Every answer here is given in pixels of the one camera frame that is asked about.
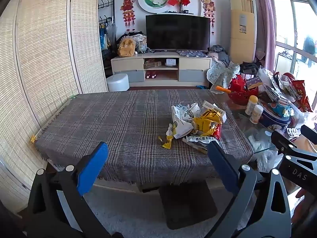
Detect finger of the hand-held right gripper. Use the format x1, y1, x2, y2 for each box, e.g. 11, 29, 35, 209
271, 130, 298, 155
300, 125, 317, 145

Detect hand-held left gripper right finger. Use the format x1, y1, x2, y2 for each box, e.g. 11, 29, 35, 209
207, 141, 292, 238

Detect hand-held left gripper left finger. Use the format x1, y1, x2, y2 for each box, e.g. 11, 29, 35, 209
25, 142, 111, 238

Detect white squeezed tube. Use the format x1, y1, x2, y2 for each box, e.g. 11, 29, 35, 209
186, 134, 220, 146

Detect dark grey waste bin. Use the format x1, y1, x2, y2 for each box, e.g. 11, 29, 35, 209
158, 180, 218, 230

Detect white carton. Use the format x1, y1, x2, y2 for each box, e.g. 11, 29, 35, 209
170, 118, 194, 139

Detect white box with yellow stripe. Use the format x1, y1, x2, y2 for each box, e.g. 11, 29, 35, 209
202, 101, 227, 123

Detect small yellow wrapper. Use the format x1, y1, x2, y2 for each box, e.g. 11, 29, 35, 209
158, 135, 174, 150

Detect white plastic bags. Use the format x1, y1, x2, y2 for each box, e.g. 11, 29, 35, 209
247, 128, 285, 173

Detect red snack bag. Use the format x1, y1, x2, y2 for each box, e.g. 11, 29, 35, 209
284, 73, 313, 112

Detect grey plaid tablecloth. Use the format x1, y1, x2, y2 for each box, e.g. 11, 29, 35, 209
35, 89, 254, 185

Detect heap of foil packets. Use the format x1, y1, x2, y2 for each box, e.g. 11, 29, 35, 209
256, 67, 298, 105

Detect white fluffy rug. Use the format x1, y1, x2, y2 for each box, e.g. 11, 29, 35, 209
56, 182, 239, 238

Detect red woven basket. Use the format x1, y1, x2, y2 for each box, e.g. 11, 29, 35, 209
228, 74, 260, 106

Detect dark blue box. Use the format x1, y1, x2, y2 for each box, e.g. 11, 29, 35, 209
244, 77, 263, 90

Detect black bag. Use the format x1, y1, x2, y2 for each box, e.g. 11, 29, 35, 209
239, 61, 260, 76

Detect white round stool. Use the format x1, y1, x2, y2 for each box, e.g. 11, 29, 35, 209
106, 73, 130, 92

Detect clear crumpled plastic bag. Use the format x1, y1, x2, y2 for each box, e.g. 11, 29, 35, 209
206, 61, 241, 90

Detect heap of dark clothes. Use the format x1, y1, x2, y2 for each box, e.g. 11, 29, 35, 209
209, 45, 231, 68

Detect large window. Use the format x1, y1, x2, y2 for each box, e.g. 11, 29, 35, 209
268, 0, 317, 91

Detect beige television cabinet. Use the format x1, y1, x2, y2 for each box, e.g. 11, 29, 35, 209
111, 52, 213, 83

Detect beige standing air conditioner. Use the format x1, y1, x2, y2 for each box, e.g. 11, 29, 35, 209
229, 0, 257, 65

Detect dark patterned cloth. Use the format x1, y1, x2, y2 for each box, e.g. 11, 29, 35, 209
176, 50, 207, 57

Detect brown cardboard box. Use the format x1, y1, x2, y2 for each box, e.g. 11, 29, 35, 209
144, 59, 163, 69

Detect pink curtain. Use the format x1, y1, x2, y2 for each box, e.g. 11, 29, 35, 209
252, 0, 277, 73

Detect bamboo folding screen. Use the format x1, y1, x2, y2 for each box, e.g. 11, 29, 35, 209
0, 0, 109, 205

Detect yellow backpack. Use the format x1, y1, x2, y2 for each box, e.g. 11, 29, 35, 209
117, 38, 137, 57

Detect blue hanging bag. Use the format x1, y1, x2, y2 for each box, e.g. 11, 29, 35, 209
99, 26, 109, 53

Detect black flat television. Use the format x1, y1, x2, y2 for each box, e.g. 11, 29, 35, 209
145, 14, 211, 53

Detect red fish hanging ornament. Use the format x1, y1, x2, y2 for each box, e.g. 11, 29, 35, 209
120, 0, 136, 32
201, 0, 216, 36

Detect black coat rack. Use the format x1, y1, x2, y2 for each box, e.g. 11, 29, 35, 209
97, 0, 117, 62

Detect flower and flag bouquet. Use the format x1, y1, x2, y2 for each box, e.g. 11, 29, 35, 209
168, 0, 192, 13

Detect orange handled tool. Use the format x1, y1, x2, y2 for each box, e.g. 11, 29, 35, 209
215, 85, 233, 94

